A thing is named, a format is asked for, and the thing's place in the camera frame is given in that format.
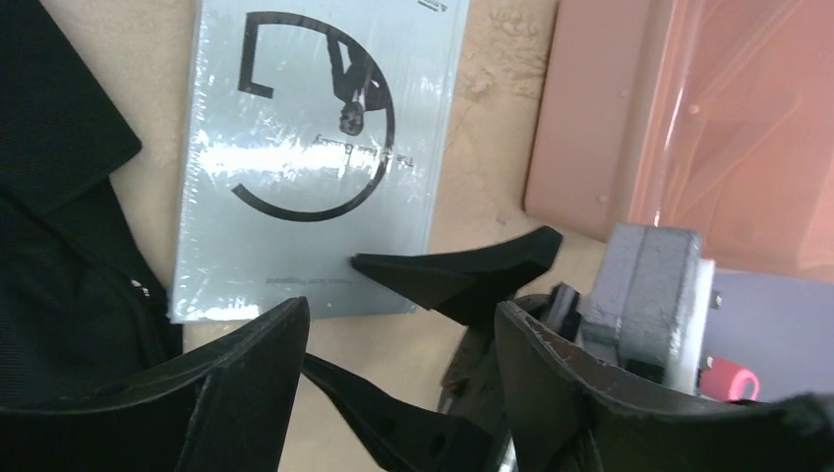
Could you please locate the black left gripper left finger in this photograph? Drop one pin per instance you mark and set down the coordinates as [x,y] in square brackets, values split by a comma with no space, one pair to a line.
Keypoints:
[224,406]

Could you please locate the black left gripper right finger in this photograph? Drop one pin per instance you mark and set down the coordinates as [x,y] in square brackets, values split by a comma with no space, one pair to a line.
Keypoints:
[631,424]

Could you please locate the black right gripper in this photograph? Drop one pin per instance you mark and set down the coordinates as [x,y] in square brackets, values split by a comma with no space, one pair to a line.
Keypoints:
[498,380]

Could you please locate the black student backpack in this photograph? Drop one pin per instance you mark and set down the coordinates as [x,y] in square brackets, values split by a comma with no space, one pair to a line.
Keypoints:
[80,307]

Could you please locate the grey thin notebook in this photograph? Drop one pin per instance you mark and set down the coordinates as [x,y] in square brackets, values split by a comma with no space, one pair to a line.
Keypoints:
[315,131]

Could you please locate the translucent pink plastic box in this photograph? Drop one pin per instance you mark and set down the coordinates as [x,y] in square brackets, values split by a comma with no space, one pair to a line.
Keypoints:
[715,116]

